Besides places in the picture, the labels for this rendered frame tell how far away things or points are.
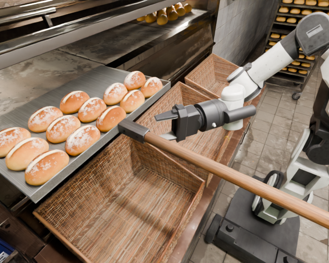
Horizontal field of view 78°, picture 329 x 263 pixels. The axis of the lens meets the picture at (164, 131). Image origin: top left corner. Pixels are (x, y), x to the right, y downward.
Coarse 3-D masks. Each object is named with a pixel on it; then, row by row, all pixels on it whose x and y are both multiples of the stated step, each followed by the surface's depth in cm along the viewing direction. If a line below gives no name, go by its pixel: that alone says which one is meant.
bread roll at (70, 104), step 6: (66, 96) 62; (72, 96) 62; (78, 96) 63; (84, 96) 65; (66, 102) 62; (72, 102) 62; (78, 102) 63; (60, 108) 63; (66, 108) 62; (72, 108) 62; (78, 108) 64
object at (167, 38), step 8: (200, 16) 152; (208, 16) 155; (184, 24) 137; (192, 24) 137; (200, 24) 147; (168, 32) 124; (176, 32) 124; (184, 32) 131; (152, 40) 114; (160, 40) 114; (168, 40) 118; (144, 48) 106; (152, 48) 107; (160, 48) 114; (128, 56) 98; (136, 56) 98; (144, 56) 104; (112, 64) 91; (120, 64) 91; (128, 64) 95
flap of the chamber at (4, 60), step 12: (168, 0) 80; (180, 0) 87; (132, 12) 66; (144, 12) 70; (96, 24) 56; (108, 24) 59; (120, 24) 63; (60, 36) 48; (72, 36) 51; (84, 36) 53; (24, 48) 43; (36, 48) 45; (48, 48) 47; (0, 60) 40; (12, 60) 41; (24, 60) 43
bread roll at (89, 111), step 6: (84, 102) 60; (90, 102) 60; (96, 102) 61; (102, 102) 63; (84, 108) 59; (90, 108) 59; (96, 108) 60; (102, 108) 62; (78, 114) 59; (84, 114) 59; (90, 114) 59; (96, 114) 60; (84, 120) 59; (90, 120) 60
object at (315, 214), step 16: (160, 144) 51; (176, 144) 51; (192, 160) 48; (208, 160) 47; (224, 176) 45; (240, 176) 44; (256, 192) 42; (272, 192) 41; (288, 208) 40; (304, 208) 39; (320, 208) 39; (320, 224) 38
